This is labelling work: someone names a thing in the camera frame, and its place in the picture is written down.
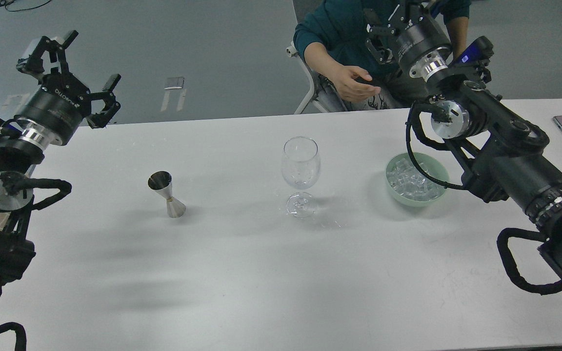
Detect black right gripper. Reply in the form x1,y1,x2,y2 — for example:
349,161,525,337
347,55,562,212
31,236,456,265
364,0,452,81

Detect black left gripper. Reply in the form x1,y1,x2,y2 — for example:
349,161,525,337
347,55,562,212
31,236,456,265
15,30,122,146

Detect steel double jigger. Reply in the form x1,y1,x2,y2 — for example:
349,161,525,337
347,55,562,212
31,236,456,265
147,171,186,218

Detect green bowl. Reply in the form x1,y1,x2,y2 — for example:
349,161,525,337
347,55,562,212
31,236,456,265
385,152,450,207

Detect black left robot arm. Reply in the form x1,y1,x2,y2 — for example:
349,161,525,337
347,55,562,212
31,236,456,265
0,30,121,351

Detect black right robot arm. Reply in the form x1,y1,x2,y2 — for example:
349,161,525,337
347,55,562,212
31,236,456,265
363,0,562,295

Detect clear ice cubes pile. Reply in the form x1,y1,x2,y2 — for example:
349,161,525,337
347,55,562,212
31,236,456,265
387,155,445,201

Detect clear wine glass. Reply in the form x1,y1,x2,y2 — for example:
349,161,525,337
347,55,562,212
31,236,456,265
281,136,321,218

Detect person's bare hand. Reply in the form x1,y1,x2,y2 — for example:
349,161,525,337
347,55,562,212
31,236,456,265
329,66,381,103

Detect person in teal sweater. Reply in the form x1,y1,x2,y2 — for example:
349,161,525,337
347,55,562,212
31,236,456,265
294,0,471,111

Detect white office chair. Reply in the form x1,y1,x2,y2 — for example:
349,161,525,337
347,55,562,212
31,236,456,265
286,41,347,114

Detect silver floor socket plate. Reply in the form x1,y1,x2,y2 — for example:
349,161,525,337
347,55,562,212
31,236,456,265
163,76,185,91

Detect black floor cables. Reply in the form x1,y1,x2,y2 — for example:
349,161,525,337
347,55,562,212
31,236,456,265
0,0,53,20

